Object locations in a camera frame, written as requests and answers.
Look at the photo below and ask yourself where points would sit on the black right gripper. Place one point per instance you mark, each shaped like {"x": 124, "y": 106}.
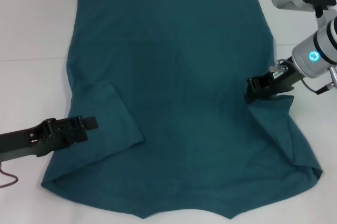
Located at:
{"x": 281, "y": 81}

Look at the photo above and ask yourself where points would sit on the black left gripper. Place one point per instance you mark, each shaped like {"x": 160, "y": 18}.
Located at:
{"x": 37, "y": 139}

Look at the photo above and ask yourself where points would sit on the teal blue t-shirt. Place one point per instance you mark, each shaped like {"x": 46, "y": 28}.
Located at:
{"x": 173, "y": 97}

